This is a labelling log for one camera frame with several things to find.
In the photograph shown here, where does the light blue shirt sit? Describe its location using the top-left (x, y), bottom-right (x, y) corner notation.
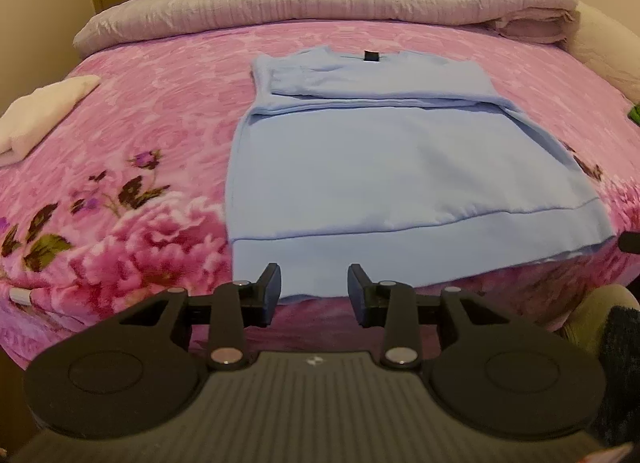
top-left (226, 45), bottom-right (616, 305)

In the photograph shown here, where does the white padded headboard cushion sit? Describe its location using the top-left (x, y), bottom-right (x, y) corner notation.
top-left (560, 2), bottom-right (640, 96)

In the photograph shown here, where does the lilac ribbed quilt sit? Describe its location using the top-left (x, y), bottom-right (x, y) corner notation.
top-left (72, 0), bottom-right (581, 56)

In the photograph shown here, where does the person's right forearm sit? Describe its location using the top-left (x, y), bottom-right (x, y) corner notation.
top-left (597, 307), bottom-right (640, 446)

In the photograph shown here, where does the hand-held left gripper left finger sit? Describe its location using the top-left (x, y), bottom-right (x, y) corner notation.
top-left (117, 263), bottom-right (282, 371)

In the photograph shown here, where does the pink floral blanket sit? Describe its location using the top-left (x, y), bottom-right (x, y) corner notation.
top-left (0, 18), bottom-right (640, 371)

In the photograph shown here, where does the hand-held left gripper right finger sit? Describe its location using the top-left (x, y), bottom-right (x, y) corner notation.
top-left (348, 263), bottom-right (508, 371)

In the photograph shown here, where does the white folded cloth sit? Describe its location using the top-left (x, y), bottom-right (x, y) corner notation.
top-left (0, 74), bottom-right (101, 168)

